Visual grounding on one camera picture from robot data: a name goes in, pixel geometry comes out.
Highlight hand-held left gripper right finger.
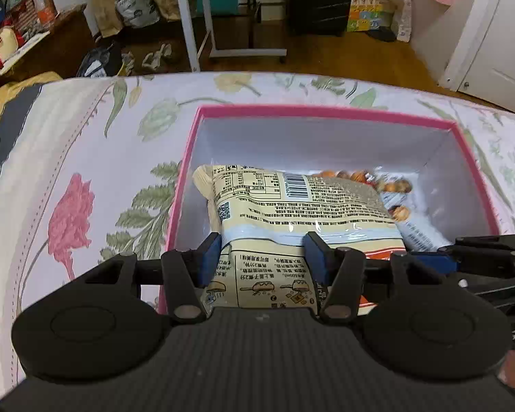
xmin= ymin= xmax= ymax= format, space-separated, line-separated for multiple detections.
xmin=304 ymin=232 xmax=447 ymax=322

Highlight black bag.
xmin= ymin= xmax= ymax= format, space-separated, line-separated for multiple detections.
xmin=76 ymin=41 xmax=125 ymax=79

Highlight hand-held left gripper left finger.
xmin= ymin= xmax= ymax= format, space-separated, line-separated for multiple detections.
xmin=83 ymin=232 xmax=221 ymax=324

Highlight dark wooden cabinet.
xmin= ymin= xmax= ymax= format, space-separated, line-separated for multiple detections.
xmin=0 ymin=4 xmax=96 ymax=95

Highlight rolling desk with wooden top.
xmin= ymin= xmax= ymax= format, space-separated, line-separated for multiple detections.
xmin=174 ymin=0 xmax=288 ymax=72

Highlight floral bedsheet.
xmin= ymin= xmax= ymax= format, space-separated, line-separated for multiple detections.
xmin=0 ymin=72 xmax=515 ymax=400

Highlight beige bag with red ribbon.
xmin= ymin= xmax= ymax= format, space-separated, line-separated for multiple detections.
xmin=0 ymin=26 xmax=21 ymax=78

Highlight patterned plastic bag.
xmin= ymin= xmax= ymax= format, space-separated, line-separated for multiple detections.
xmin=116 ymin=0 xmax=161 ymax=29

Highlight red woven basket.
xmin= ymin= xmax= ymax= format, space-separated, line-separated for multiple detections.
xmin=4 ymin=0 xmax=49 ymax=38

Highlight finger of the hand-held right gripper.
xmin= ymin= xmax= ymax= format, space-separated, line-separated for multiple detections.
xmin=455 ymin=272 xmax=515 ymax=314
xmin=418 ymin=234 xmax=515 ymax=274

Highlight cream printed snack bag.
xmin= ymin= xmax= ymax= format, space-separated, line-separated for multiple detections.
xmin=193 ymin=164 xmax=408 ymax=310

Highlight long white box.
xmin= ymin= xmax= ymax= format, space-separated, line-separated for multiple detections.
xmin=392 ymin=0 xmax=413 ymax=44

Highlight pink cardboard box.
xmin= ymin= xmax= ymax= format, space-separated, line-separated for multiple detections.
xmin=157 ymin=105 xmax=501 ymax=314

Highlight white door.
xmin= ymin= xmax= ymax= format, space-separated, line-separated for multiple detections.
xmin=440 ymin=0 xmax=515 ymax=106

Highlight white nut bar wrapper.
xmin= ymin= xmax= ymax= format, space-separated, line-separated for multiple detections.
xmin=386 ymin=204 xmax=452 ymax=252

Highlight colourful patterned bag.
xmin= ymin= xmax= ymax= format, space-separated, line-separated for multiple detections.
xmin=347 ymin=0 xmax=396 ymax=33

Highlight black round item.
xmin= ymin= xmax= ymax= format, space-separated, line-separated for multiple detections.
xmin=365 ymin=26 xmax=398 ymax=43

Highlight orange plastic bottle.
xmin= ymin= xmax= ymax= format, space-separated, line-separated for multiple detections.
xmin=31 ymin=0 xmax=59 ymax=25

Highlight yellow blanket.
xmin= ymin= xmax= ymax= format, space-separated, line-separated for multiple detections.
xmin=0 ymin=73 xmax=64 ymax=114

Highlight black cabinet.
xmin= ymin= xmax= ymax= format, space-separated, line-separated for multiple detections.
xmin=287 ymin=0 xmax=356 ymax=37

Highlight peanut bag with red label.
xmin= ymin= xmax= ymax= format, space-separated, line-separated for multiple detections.
xmin=311 ymin=168 xmax=413 ymax=196

